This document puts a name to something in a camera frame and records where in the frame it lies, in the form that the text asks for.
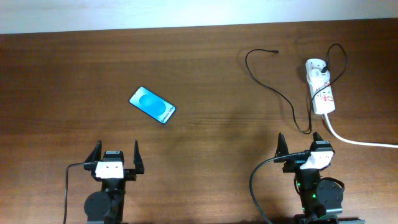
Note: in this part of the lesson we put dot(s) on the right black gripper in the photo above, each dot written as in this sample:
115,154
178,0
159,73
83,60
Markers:
294,164

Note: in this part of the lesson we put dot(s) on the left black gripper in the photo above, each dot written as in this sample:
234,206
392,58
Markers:
129,173

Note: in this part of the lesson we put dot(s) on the blue Galaxy smartphone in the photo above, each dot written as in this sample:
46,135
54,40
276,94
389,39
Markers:
152,105

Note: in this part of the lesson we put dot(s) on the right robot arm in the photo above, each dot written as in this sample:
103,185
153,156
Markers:
321,197

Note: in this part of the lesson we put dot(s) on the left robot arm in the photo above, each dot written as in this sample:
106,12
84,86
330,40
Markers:
107,204

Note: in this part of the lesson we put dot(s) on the white USB charger adapter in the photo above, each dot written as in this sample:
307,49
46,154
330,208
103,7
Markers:
317,76

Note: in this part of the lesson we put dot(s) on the white power strip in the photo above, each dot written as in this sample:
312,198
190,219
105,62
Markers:
323,101

